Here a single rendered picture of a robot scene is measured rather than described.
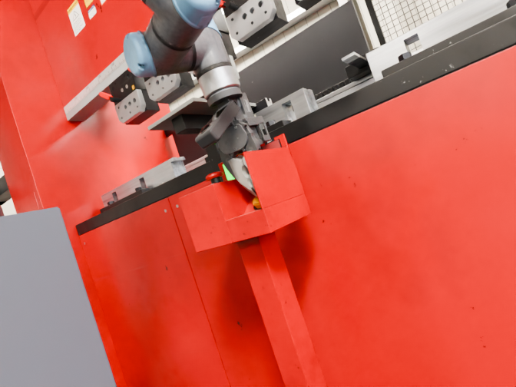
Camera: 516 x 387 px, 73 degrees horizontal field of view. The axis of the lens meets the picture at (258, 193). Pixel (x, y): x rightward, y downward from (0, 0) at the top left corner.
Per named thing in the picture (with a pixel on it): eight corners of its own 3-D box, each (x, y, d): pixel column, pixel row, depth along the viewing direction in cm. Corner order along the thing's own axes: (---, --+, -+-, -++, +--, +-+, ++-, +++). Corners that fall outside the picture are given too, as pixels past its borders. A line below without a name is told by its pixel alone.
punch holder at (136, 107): (120, 125, 134) (107, 85, 135) (138, 125, 141) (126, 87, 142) (143, 109, 126) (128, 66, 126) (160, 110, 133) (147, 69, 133)
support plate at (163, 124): (148, 130, 91) (147, 127, 91) (213, 129, 113) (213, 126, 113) (193, 100, 81) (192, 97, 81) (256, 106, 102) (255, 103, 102)
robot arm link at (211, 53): (167, 34, 69) (203, 32, 74) (187, 86, 70) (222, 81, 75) (182, 10, 63) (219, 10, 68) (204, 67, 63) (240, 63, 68)
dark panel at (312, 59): (191, 191, 195) (167, 118, 197) (193, 191, 197) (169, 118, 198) (388, 107, 131) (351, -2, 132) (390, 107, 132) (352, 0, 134)
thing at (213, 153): (197, 200, 88) (170, 120, 89) (232, 190, 100) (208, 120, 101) (208, 195, 86) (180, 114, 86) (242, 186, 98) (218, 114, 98)
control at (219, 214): (196, 253, 72) (169, 171, 73) (242, 233, 85) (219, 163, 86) (271, 233, 60) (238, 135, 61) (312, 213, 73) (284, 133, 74)
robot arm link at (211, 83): (216, 64, 64) (188, 84, 69) (226, 87, 64) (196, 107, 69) (240, 66, 70) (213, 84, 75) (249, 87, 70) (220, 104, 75)
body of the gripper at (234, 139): (273, 141, 72) (252, 87, 71) (250, 147, 65) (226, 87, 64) (246, 154, 76) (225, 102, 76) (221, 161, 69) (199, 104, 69)
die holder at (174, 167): (107, 216, 152) (100, 196, 152) (119, 213, 157) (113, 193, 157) (180, 182, 123) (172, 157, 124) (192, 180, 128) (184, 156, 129)
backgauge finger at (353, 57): (329, 73, 93) (322, 55, 93) (359, 83, 114) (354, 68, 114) (372, 50, 86) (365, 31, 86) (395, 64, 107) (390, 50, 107)
